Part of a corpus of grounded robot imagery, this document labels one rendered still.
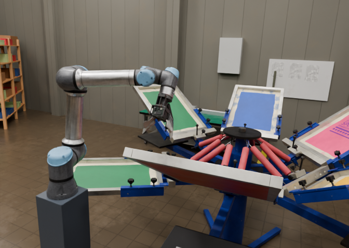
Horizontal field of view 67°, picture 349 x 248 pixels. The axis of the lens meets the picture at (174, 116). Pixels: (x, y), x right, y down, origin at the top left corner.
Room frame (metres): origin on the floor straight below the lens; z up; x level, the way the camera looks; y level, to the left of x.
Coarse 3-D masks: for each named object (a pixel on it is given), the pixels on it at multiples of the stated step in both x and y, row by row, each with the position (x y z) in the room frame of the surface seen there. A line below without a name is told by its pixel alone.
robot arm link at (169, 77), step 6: (162, 72) 1.32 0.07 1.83; (168, 72) 1.32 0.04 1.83; (174, 72) 1.32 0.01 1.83; (162, 78) 1.30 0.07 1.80; (168, 78) 1.30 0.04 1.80; (174, 78) 1.31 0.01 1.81; (162, 84) 1.30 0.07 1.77; (168, 84) 1.29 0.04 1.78; (174, 84) 1.30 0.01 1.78; (174, 90) 1.31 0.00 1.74
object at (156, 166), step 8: (136, 160) 0.99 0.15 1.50; (160, 168) 1.07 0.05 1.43; (168, 168) 0.99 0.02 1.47; (176, 168) 0.92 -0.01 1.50; (176, 176) 1.28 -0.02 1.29; (184, 176) 1.16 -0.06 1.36; (192, 176) 1.06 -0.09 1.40; (200, 176) 0.98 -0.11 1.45; (200, 184) 1.40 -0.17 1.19; (208, 184) 1.26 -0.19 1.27
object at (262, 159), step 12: (204, 144) 2.29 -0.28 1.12; (216, 144) 2.09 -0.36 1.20; (252, 144) 2.34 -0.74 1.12; (264, 144) 1.98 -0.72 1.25; (204, 156) 1.98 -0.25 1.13; (228, 156) 1.84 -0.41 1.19; (264, 156) 1.84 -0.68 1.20; (276, 156) 1.89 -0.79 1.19; (288, 156) 2.06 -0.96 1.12; (240, 168) 1.73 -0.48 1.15; (288, 168) 1.82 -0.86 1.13
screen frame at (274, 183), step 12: (132, 156) 0.95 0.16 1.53; (144, 156) 0.94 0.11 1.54; (156, 156) 0.92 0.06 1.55; (168, 156) 0.91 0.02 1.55; (180, 168) 0.89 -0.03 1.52; (192, 168) 0.86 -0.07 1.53; (204, 168) 0.85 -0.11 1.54; (216, 168) 0.84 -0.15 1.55; (228, 168) 0.83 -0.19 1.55; (180, 180) 1.53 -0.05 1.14; (240, 180) 0.80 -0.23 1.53; (252, 180) 0.79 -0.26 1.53; (264, 180) 0.78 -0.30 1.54; (276, 180) 0.77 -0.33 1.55; (276, 192) 0.87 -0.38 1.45
